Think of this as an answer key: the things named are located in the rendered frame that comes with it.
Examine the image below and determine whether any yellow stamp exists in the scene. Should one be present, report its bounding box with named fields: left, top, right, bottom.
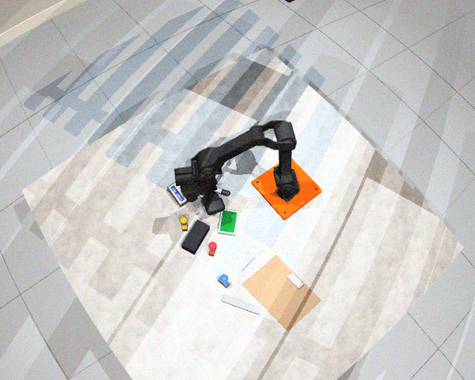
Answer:
left=180, top=217, right=188, bottom=231

